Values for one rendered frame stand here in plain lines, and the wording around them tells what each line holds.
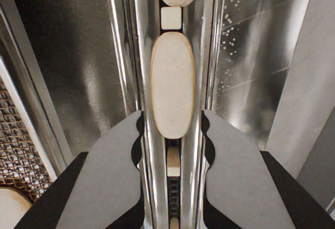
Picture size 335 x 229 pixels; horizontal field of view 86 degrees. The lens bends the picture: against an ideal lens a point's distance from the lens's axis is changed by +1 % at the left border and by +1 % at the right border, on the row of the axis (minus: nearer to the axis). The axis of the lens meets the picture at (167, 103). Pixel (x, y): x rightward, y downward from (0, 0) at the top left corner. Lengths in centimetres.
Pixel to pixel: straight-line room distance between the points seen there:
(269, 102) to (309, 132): 11
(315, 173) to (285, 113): 9
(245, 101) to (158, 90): 7
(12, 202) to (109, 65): 15
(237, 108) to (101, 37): 14
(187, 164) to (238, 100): 10
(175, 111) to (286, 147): 17
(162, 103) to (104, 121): 9
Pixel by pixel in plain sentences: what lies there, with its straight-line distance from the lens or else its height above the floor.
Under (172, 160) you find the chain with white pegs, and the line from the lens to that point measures 20.
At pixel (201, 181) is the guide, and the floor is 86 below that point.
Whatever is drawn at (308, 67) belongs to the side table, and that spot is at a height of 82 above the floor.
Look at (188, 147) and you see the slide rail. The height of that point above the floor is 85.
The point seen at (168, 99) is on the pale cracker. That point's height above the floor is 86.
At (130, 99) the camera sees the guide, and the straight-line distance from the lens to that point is 16.
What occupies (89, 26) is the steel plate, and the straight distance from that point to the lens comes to 19.
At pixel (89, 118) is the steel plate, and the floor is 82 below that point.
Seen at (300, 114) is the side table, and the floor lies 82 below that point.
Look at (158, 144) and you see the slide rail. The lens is 20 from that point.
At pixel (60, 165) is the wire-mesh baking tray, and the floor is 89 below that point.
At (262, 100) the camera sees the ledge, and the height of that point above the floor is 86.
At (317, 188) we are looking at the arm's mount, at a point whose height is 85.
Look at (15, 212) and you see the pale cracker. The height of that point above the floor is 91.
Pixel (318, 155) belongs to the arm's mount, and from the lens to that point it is 29.
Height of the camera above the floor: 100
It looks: 62 degrees down
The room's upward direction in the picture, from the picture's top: 178 degrees counter-clockwise
